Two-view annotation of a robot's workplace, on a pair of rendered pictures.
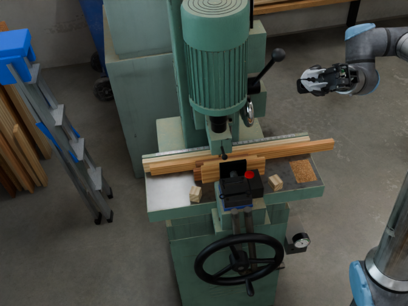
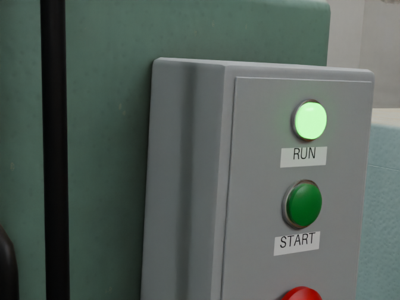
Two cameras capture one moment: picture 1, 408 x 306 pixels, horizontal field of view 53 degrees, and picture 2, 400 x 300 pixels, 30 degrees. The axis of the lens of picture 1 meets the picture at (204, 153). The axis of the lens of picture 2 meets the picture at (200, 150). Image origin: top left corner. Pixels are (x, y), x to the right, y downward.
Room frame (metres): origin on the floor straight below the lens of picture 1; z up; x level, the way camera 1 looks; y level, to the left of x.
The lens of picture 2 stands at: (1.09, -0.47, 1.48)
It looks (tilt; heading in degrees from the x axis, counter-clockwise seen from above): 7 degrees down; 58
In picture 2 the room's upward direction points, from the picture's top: 3 degrees clockwise
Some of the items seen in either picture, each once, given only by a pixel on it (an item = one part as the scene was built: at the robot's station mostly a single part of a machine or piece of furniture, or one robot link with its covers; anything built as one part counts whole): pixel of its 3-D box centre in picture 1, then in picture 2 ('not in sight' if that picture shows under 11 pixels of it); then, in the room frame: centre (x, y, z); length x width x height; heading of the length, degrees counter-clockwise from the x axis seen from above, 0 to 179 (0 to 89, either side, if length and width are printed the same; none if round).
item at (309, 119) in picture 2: not in sight; (311, 120); (1.32, -0.20, 1.46); 0.02 x 0.01 x 0.02; 5
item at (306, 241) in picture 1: (300, 240); not in sight; (0.80, -0.33, 0.65); 0.06 x 0.04 x 0.08; 95
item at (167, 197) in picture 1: (234, 190); not in sight; (0.88, -0.09, 0.87); 0.61 x 0.30 x 0.06; 95
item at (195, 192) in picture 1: (195, 193); not in sight; (0.84, 0.04, 0.92); 0.03 x 0.03 x 0.04; 71
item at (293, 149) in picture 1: (243, 156); not in sight; (0.99, -0.14, 0.92); 0.66 x 0.02 x 0.04; 95
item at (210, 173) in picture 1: (233, 170); not in sight; (0.91, -0.09, 0.94); 0.22 x 0.02 x 0.08; 95
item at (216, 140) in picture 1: (218, 134); not in sight; (1.00, -0.05, 1.03); 0.14 x 0.07 x 0.09; 5
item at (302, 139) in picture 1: (227, 153); not in sight; (1.00, -0.08, 0.93); 0.60 x 0.02 x 0.05; 95
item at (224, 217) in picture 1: (239, 202); not in sight; (0.79, -0.10, 0.92); 0.15 x 0.13 x 0.09; 95
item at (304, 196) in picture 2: not in sight; (305, 205); (1.32, -0.20, 1.42); 0.02 x 0.01 x 0.02; 5
